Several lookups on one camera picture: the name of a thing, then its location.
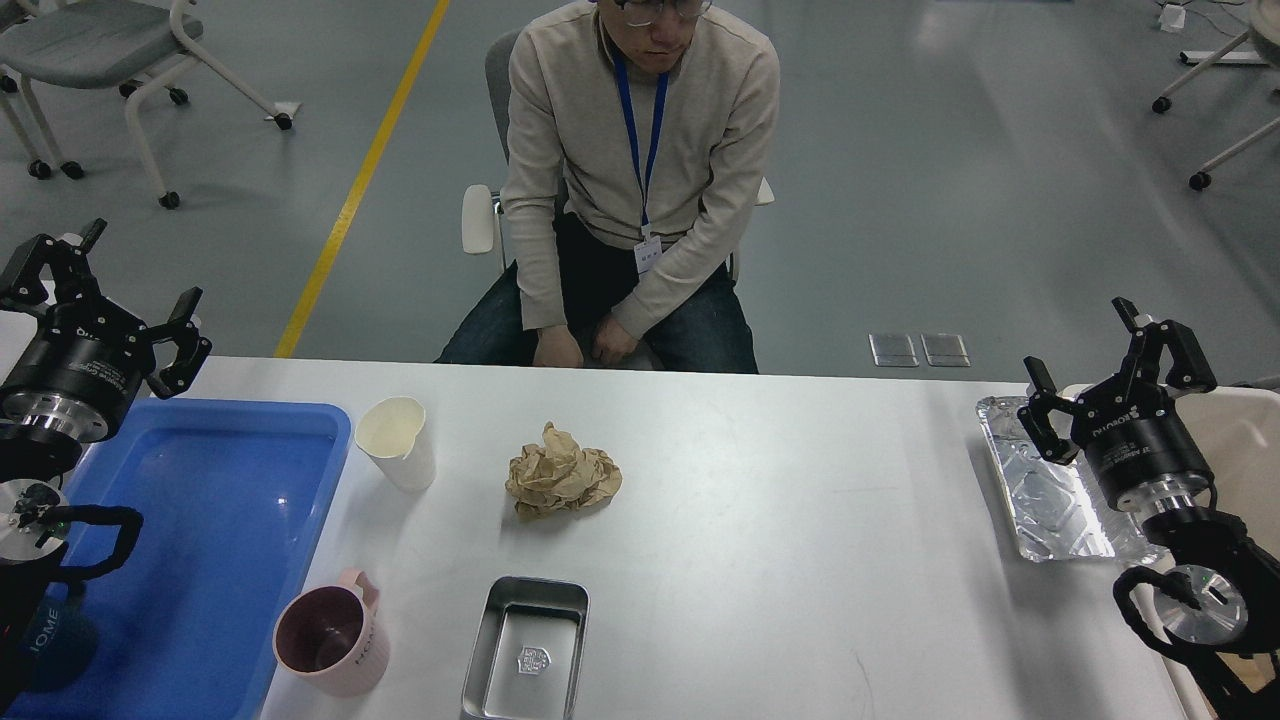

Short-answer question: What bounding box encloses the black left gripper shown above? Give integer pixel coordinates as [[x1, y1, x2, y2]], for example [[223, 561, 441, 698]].
[[1, 219, 212, 442]]

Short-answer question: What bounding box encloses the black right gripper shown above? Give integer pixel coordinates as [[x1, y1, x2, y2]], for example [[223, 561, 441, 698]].
[[1018, 297, 1219, 512]]

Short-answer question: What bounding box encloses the pink HOME mug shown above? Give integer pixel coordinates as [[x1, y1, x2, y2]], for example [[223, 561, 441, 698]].
[[271, 568, 390, 698]]

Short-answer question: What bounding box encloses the stainless steel rectangular tray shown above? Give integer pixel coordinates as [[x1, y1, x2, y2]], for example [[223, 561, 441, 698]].
[[460, 577, 589, 719]]

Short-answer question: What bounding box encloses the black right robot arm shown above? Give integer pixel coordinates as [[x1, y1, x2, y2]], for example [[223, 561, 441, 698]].
[[1018, 297, 1279, 719]]

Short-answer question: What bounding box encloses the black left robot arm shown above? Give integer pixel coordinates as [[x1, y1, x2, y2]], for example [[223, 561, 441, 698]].
[[1, 218, 212, 707]]

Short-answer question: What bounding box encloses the white side table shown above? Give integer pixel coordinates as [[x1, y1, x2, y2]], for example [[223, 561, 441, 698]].
[[1, 277, 56, 384]]

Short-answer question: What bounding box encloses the beige plastic bin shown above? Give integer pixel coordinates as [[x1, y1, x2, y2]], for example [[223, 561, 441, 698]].
[[1132, 387, 1279, 719]]

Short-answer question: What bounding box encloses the aluminium foil tray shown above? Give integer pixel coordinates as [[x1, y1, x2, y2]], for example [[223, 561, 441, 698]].
[[975, 396, 1169, 568]]

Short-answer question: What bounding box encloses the right metal floor plate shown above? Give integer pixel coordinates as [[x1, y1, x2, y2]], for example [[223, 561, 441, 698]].
[[920, 333, 972, 368]]

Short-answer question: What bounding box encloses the metal floor plate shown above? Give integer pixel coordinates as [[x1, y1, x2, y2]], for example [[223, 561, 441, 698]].
[[920, 333, 972, 368], [868, 333, 920, 368]]

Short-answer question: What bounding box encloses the blue plastic tray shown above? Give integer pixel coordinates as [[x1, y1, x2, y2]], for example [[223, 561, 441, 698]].
[[6, 398, 351, 719]]

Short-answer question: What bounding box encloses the left metal floor plate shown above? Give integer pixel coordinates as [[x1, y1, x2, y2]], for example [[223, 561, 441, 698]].
[[868, 333, 920, 368]]

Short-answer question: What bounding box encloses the grey wheeled chair left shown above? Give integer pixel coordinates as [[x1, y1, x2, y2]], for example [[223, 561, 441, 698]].
[[1, 1, 293, 209]]

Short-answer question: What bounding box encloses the white paper cup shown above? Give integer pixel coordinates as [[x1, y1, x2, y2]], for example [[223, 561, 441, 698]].
[[355, 396, 435, 493]]

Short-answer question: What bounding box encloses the dark blue HOME mug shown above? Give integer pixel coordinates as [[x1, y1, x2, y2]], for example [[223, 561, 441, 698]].
[[20, 585, 99, 693]]

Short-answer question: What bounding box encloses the white power adapter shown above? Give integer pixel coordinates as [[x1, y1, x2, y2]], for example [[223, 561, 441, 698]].
[[1157, 1, 1187, 35]]

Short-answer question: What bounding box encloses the white wheeled chair right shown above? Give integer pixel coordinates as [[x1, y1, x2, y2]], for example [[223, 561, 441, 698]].
[[1151, 0, 1280, 193]]

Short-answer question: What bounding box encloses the crumpled brown paper ball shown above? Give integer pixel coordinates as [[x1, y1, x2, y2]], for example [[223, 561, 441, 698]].
[[506, 421, 623, 520]]

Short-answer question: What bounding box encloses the seated man in beige sweater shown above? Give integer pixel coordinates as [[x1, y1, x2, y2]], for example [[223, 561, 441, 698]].
[[439, 1, 781, 374]]

